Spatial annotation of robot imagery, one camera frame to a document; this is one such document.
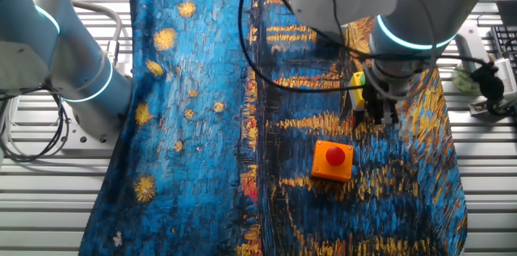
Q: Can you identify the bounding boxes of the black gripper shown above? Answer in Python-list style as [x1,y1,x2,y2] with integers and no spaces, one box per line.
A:
[361,82,401,126]

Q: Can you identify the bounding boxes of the yellow box green mushroom button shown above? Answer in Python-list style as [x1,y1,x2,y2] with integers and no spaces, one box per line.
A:
[349,70,368,112]

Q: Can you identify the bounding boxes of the orange box red button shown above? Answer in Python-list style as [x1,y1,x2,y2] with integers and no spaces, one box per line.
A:
[309,139,355,183]

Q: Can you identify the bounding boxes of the clear packing tape roll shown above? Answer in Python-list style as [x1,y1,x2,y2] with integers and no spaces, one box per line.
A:
[451,65,476,96]

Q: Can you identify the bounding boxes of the black keyboard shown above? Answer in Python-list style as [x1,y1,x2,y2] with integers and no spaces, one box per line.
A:
[490,25,517,67]

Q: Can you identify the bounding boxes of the black box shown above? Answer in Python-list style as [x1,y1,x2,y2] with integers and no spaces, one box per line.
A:
[495,0,517,27]

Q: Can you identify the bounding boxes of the starry night painting tablecloth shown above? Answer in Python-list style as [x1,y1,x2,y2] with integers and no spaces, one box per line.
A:
[78,0,469,256]

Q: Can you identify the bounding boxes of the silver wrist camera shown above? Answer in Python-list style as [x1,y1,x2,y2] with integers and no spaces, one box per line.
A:
[455,25,492,73]

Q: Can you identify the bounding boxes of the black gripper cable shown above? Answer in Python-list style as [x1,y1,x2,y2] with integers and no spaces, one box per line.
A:
[237,0,490,94]

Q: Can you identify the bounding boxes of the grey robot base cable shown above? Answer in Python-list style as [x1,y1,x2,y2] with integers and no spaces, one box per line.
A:
[70,0,123,67]

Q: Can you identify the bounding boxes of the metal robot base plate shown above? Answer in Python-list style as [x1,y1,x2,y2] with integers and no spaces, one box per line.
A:
[60,102,118,153]

